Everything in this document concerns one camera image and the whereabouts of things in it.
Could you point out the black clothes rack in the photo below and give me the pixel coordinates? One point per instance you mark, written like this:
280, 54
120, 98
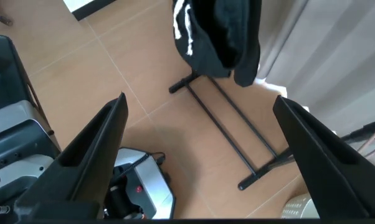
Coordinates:
259, 175

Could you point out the beige curtain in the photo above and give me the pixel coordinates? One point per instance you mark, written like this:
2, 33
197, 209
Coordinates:
330, 62

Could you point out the white laundry basket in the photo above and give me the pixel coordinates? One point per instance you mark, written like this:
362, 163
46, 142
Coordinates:
299, 207

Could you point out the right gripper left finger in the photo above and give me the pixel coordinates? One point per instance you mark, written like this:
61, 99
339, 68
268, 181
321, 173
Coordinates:
59, 193

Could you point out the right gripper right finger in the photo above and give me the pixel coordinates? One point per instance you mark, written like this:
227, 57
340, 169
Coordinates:
330, 193

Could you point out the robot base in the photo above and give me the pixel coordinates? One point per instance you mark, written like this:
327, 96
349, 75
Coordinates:
13, 140

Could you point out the black shorts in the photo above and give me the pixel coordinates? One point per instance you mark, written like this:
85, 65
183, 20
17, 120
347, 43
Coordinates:
225, 31

